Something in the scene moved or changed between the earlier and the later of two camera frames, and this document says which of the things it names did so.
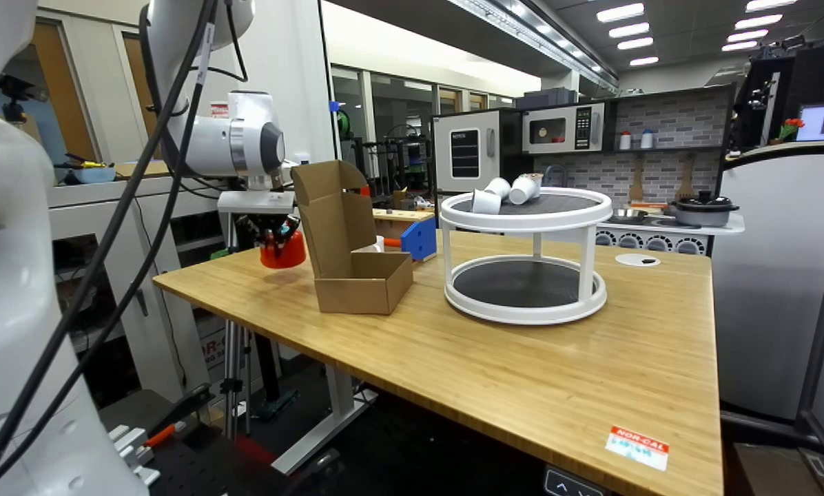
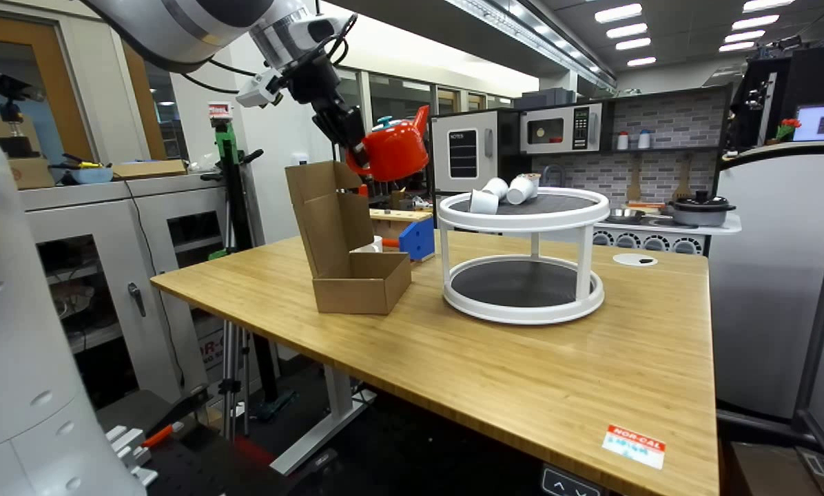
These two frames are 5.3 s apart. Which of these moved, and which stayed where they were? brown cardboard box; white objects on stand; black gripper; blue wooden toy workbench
Moved: black gripper
Stayed: brown cardboard box; blue wooden toy workbench; white objects on stand
